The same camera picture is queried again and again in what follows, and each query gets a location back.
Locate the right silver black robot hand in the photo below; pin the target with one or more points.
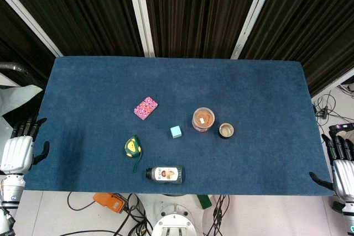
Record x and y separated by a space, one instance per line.
343 169

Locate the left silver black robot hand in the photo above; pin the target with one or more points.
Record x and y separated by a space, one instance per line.
16 151

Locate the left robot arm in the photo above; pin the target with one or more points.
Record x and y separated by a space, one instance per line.
9 200

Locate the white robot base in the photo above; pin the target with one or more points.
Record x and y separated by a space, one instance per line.
177 219

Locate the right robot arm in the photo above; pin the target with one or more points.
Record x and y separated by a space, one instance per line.
348 216

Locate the black device with pink mark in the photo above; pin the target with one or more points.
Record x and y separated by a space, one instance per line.
341 127

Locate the white cloth sheet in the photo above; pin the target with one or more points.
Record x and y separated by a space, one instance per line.
16 99

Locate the orange control box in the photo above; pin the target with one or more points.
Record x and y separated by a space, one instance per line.
109 202

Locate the green yellow tape measure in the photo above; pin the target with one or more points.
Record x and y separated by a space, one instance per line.
132 146

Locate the small round tin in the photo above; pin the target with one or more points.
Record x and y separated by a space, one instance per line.
226 131

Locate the pink patterned card box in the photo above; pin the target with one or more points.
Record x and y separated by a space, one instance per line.
145 108

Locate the green flat object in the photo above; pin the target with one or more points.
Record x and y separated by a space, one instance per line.
204 201

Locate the brown round lidded jar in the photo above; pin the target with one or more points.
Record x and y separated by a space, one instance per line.
203 120

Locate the dark bottle with label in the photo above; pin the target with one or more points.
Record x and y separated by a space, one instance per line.
164 174

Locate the light blue cube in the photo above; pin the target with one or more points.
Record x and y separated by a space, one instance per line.
176 131

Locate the blue felt table mat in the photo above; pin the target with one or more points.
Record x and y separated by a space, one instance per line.
177 125

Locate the white frame post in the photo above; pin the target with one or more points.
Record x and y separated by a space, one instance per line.
254 12
30 19
139 12

